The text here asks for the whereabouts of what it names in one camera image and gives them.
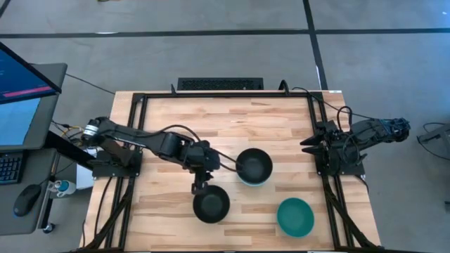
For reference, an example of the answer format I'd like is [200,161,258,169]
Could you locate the black keyboard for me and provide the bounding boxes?
[0,150,25,186]

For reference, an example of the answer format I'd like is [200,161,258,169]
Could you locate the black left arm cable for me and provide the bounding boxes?
[139,124,247,174]

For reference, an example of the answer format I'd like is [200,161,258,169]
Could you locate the white bottle blue cap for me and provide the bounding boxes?
[47,179,77,197]

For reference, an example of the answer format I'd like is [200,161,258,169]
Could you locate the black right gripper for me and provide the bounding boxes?
[299,120,344,164]

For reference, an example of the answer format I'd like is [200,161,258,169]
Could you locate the grey stand with cables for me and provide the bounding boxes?
[416,122,450,162]

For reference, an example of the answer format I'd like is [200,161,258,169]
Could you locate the light blue screen monitor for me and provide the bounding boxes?
[0,63,68,153]

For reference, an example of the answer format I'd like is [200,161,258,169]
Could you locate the teal bowl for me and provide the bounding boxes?
[276,197,316,238]

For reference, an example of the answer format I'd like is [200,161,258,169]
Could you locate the white box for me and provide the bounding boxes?
[75,164,95,190]

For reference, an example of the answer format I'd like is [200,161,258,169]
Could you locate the black bowl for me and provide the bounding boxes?
[234,147,274,186]
[192,185,231,224]

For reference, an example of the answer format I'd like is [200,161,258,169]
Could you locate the black aluminium table frame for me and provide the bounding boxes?
[79,84,386,253]

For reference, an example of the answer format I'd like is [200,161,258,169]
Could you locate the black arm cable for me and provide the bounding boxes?
[335,105,368,166]
[139,124,247,174]

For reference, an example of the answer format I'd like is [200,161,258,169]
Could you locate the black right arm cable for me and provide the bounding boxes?
[335,105,368,166]

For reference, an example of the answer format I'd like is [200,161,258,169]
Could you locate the dark blue screen monitor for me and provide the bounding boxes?
[0,41,63,105]

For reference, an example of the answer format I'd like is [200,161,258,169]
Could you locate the grey desk cart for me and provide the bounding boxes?
[0,147,59,237]

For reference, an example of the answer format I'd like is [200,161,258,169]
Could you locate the black computer mouse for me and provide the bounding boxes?
[13,183,42,218]

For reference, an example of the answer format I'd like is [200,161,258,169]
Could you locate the thin black floor cable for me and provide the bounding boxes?
[65,72,116,96]

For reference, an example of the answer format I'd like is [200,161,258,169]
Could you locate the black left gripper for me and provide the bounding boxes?
[183,139,221,197]

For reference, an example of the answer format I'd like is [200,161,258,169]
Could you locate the long thin black cable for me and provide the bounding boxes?
[291,86,375,121]

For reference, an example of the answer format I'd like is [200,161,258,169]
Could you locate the mint green bowl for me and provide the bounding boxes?
[238,177,270,188]

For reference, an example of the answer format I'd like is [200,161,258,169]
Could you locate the yellow cable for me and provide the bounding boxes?
[60,125,86,138]

